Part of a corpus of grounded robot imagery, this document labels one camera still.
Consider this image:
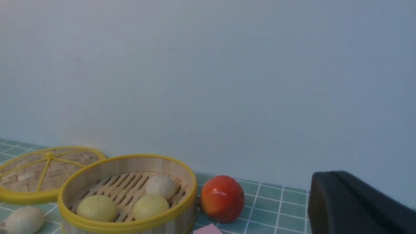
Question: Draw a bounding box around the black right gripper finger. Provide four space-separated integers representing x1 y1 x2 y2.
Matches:
308 171 416 234

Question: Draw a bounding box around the yellow-rimmed bamboo steamer lid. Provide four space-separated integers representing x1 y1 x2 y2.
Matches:
0 146 106 205

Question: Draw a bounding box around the white bun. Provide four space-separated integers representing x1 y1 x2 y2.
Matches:
145 175 176 200
5 206 46 234

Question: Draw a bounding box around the yellow-green bun front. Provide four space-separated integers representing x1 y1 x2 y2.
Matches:
76 195 117 222

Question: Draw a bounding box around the pink cube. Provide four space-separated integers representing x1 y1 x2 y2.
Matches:
192 224 223 234

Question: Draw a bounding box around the yellow-green bun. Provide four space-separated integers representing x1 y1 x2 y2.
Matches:
76 195 117 222
133 194 169 221

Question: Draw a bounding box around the red apple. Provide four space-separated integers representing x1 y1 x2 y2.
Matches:
199 175 245 224

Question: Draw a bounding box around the yellow-rimmed bamboo steamer tray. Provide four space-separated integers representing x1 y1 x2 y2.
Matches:
57 154 199 234

